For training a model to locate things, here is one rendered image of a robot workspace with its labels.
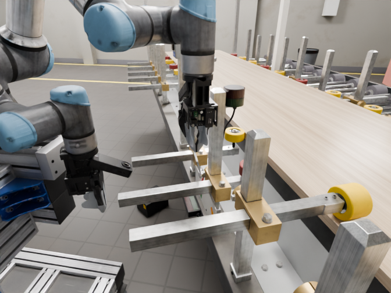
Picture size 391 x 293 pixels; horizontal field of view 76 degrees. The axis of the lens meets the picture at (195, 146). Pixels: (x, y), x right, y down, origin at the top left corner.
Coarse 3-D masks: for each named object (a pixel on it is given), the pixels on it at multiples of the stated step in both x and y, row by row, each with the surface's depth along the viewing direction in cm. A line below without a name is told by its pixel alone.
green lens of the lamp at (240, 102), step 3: (228, 99) 68; (231, 99) 68; (234, 99) 68; (237, 99) 68; (240, 99) 68; (243, 99) 69; (225, 102) 70; (228, 102) 69; (231, 102) 68; (234, 102) 68; (237, 102) 68; (240, 102) 69; (243, 102) 70; (225, 105) 70; (228, 105) 69; (231, 105) 69; (234, 105) 69; (237, 105) 69; (240, 105) 69
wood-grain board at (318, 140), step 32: (224, 64) 233; (256, 96) 144; (288, 96) 144; (320, 96) 144; (256, 128) 104; (288, 128) 104; (320, 128) 104; (352, 128) 104; (384, 128) 104; (288, 160) 82; (320, 160) 82; (352, 160) 82; (384, 160) 82; (320, 192) 67; (384, 192) 67; (384, 224) 57
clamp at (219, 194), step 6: (210, 174) 80; (216, 174) 80; (222, 174) 80; (210, 180) 78; (216, 180) 77; (222, 180) 77; (216, 186) 74; (228, 186) 74; (216, 192) 74; (222, 192) 74; (228, 192) 75; (216, 198) 75; (222, 198) 75; (228, 198) 76
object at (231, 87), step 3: (225, 87) 69; (228, 87) 69; (231, 87) 69; (234, 87) 69; (237, 87) 69; (240, 87) 69; (243, 87) 69; (225, 108) 70; (234, 108) 72; (225, 111) 70; (234, 111) 73; (225, 114) 71; (231, 117) 73; (228, 123) 74; (225, 126) 75; (225, 129) 75
